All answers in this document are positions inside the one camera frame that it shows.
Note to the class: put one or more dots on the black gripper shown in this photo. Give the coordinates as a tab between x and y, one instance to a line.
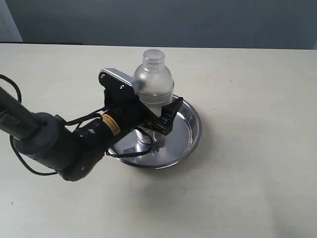
125	112

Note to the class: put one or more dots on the clear plastic shaker bottle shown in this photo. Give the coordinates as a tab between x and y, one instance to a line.
155	81

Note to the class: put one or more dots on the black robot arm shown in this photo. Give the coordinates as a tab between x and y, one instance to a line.
72	149

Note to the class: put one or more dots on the round stainless steel dish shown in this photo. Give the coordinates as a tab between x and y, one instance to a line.
166	151

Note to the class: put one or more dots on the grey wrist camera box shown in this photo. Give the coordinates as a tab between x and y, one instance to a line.
120	76

